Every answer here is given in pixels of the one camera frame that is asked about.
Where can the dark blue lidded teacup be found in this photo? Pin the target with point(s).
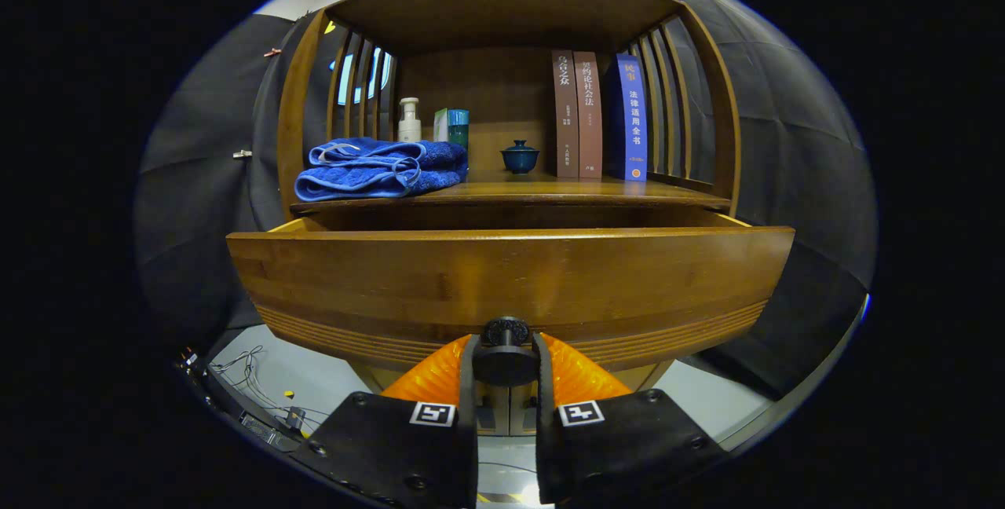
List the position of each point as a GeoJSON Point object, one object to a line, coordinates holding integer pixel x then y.
{"type": "Point", "coordinates": [520, 159]}

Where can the dark brown book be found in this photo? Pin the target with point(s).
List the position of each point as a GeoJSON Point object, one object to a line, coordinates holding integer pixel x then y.
{"type": "Point", "coordinates": [565, 116]}

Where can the wooden cabinet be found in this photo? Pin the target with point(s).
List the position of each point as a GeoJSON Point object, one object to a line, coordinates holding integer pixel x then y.
{"type": "Point", "coordinates": [502, 14]}

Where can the reddish brown book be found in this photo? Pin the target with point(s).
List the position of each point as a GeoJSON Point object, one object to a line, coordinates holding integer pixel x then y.
{"type": "Point", "coordinates": [589, 116]}

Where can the white pump bottle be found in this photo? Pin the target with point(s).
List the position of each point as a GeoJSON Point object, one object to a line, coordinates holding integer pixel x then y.
{"type": "Point", "coordinates": [409, 128]}

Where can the black backdrop cloth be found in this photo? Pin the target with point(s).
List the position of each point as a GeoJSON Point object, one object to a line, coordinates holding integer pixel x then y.
{"type": "Point", "coordinates": [196, 179]}

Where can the blue book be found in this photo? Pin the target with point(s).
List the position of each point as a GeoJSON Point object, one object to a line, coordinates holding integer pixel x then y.
{"type": "Point", "coordinates": [632, 116]}

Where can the blue-capped clear bottle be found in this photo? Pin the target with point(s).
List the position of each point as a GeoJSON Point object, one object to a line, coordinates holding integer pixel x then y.
{"type": "Point", "coordinates": [458, 130]}

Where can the folded blue towel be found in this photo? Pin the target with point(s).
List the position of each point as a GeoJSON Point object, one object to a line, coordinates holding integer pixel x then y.
{"type": "Point", "coordinates": [377, 171]}

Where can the wooden countertop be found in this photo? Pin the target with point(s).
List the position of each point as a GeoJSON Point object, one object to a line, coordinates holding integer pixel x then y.
{"type": "Point", "coordinates": [550, 191]}

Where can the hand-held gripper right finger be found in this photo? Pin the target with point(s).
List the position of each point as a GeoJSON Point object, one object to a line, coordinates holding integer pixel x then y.
{"type": "Point", "coordinates": [544, 391]}

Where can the wooden drawer with black knob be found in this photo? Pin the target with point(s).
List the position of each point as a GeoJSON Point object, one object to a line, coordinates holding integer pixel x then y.
{"type": "Point", "coordinates": [510, 273]}

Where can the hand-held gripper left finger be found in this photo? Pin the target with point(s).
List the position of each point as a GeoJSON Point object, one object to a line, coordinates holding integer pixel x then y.
{"type": "Point", "coordinates": [468, 391]}

